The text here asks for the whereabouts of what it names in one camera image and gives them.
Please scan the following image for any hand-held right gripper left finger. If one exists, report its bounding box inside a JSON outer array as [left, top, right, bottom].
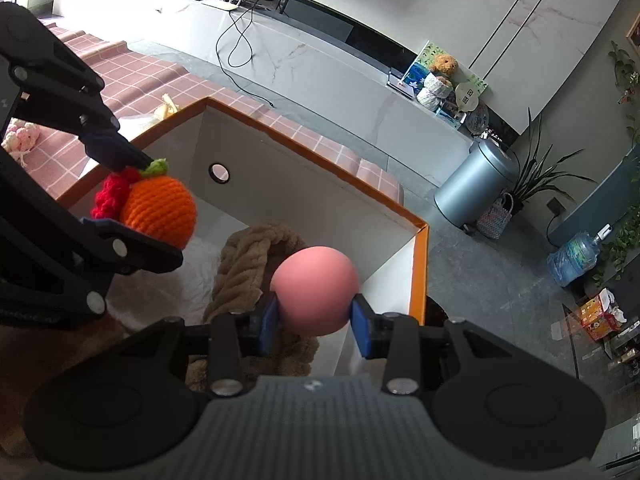
[[127, 292, 281, 399]]

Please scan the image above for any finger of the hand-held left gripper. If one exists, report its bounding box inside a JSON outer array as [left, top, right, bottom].
[[2, 152, 185, 330], [12, 30, 153, 173]]

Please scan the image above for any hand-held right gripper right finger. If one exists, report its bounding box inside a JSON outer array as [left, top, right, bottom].
[[350, 294, 511, 396]]

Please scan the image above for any orange crochet fruit toy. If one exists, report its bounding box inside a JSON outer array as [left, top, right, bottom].
[[91, 158, 197, 251]]

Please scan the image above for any pink soft ball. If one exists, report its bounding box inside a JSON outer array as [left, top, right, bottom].
[[270, 246, 361, 337]]

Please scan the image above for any brown braided rope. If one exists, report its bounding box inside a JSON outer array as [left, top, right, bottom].
[[185, 221, 321, 393]]

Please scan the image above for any white plastic bag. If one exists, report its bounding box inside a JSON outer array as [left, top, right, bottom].
[[107, 237, 226, 336]]

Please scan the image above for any orange cardboard box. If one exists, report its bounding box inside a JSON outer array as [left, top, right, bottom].
[[0, 97, 430, 396]]

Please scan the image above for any clear plastic bag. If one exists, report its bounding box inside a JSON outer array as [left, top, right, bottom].
[[120, 112, 161, 143]]

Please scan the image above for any pink checked tablecloth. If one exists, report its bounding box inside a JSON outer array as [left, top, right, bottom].
[[0, 17, 405, 211]]

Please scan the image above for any pink white crochet toy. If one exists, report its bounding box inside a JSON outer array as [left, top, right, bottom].
[[1, 120, 41, 168]]

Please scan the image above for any woven basket bag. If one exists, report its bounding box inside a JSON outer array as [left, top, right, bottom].
[[476, 192, 515, 240]]

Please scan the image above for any blue grey trash bin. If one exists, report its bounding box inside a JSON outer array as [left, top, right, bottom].
[[434, 136, 521, 235]]

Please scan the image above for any white marble television console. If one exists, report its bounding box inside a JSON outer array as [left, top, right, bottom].
[[52, 0, 476, 171]]

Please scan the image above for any blue water bottle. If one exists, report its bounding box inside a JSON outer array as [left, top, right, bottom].
[[546, 224, 613, 288]]

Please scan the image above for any long leaf potted plant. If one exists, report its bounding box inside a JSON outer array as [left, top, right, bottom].
[[507, 107, 598, 216]]

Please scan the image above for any red tissue box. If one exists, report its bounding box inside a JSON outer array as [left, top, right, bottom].
[[575, 287, 628, 343]]

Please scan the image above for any decorative plate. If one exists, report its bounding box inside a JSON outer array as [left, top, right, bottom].
[[465, 102, 491, 136]]

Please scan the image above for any laptop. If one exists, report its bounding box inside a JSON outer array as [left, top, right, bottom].
[[386, 71, 416, 98]]

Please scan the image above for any round hand fan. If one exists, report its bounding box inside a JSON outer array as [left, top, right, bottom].
[[454, 81, 478, 111]]

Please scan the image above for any green blue painting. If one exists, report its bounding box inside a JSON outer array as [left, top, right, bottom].
[[402, 41, 488, 98]]

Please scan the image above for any brown teddy bear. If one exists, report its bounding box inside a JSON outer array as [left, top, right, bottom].
[[429, 54, 460, 81]]

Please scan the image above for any hanging vine plant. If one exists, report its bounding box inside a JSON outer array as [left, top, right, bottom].
[[607, 40, 640, 106]]

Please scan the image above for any black cable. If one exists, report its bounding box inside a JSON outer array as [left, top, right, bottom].
[[215, 7, 276, 108]]

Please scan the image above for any framed wall picture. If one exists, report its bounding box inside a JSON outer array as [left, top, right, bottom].
[[625, 10, 640, 53]]

